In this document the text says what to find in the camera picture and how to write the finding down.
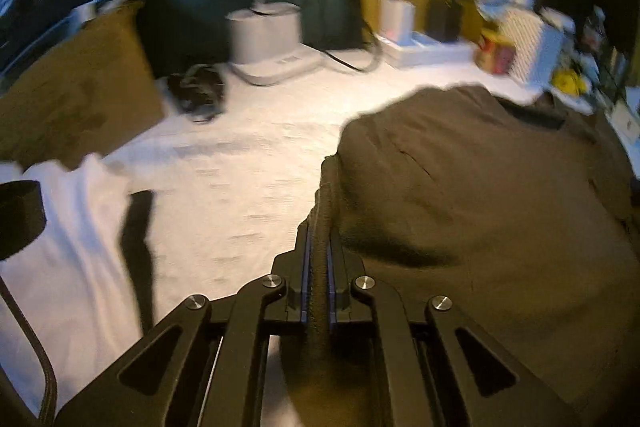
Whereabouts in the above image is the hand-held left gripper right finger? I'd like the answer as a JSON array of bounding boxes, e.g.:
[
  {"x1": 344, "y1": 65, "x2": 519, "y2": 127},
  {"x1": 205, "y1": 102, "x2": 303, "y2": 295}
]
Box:
[{"x1": 327, "y1": 231, "x2": 583, "y2": 427}]

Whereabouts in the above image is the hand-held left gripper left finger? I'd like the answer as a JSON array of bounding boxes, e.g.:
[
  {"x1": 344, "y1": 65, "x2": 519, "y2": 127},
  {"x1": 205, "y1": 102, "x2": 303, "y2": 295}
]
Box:
[{"x1": 54, "y1": 217, "x2": 314, "y2": 427}]

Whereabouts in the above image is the olive printed sweatshirt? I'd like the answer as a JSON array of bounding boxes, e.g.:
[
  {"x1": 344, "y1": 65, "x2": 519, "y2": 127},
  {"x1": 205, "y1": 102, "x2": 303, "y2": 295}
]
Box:
[{"x1": 277, "y1": 84, "x2": 640, "y2": 427}]

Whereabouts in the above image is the white cloth garment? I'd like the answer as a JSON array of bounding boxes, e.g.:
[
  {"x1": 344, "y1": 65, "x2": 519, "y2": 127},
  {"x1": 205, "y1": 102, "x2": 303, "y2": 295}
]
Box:
[{"x1": 0, "y1": 154, "x2": 156, "y2": 418}]

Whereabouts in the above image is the white power strip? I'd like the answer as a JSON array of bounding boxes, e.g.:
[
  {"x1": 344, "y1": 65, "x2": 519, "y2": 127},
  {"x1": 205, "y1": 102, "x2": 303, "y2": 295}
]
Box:
[{"x1": 375, "y1": 31, "x2": 476, "y2": 68}]

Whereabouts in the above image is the white charger plug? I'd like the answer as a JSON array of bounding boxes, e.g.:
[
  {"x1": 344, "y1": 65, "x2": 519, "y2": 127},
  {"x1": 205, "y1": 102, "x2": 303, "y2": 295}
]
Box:
[{"x1": 377, "y1": 0, "x2": 416, "y2": 42}]

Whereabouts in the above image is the red round tin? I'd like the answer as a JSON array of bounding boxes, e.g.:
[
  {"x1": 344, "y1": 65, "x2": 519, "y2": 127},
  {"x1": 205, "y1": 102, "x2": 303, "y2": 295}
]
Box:
[{"x1": 475, "y1": 27, "x2": 517, "y2": 75}]

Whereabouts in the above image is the black power adapter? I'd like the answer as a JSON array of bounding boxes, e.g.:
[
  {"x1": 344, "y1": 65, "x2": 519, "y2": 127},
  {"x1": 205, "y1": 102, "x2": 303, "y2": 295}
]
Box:
[{"x1": 427, "y1": 0, "x2": 463, "y2": 42}]

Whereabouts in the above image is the brown cardboard box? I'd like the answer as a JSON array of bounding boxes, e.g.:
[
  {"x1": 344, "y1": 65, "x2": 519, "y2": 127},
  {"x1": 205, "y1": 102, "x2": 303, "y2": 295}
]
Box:
[{"x1": 0, "y1": 0, "x2": 166, "y2": 170}]

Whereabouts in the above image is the yellow snack packet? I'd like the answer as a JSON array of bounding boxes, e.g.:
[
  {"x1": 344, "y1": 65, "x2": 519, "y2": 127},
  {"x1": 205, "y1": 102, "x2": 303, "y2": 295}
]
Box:
[{"x1": 552, "y1": 69, "x2": 591, "y2": 95}]

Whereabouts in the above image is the white perforated basket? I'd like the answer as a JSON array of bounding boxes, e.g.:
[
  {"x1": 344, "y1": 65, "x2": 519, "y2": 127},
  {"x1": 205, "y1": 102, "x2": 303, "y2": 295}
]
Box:
[{"x1": 500, "y1": 4, "x2": 566, "y2": 85}]

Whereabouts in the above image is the black coiled cable bundle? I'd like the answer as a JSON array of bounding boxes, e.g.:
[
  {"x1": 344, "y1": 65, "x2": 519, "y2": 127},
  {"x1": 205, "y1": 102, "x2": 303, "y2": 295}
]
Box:
[{"x1": 167, "y1": 64, "x2": 226, "y2": 122}]

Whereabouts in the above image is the black lamp cable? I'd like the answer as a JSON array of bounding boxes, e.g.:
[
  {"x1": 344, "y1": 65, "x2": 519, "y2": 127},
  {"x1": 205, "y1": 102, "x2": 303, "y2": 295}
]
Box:
[{"x1": 250, "y1": 0, "x2": 372, "y2": 72}]

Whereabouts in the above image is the black braided cable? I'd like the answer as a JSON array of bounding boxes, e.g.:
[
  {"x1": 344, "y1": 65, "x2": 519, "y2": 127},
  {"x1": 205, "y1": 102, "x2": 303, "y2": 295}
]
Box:
[{"x1": 0, "y1": 277, "x2": 58, "y2": 425}]

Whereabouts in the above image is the black webbing strap loop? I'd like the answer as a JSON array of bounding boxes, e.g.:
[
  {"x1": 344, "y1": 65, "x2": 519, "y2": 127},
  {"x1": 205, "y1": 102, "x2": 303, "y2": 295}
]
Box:
[{"x1": 0, "y1": 181, "x2": 47, "y2": 263}]

